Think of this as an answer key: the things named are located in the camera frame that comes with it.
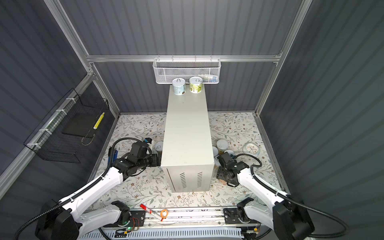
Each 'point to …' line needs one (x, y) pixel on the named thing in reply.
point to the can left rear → (159, 147)
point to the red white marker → (151, 211)
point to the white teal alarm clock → (251, 148)
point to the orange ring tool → (161, 213)
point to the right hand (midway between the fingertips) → (225, 177)
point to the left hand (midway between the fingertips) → (159, 157)
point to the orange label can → (223, 181)
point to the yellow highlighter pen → (98, 121)
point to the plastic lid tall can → (222, 145)
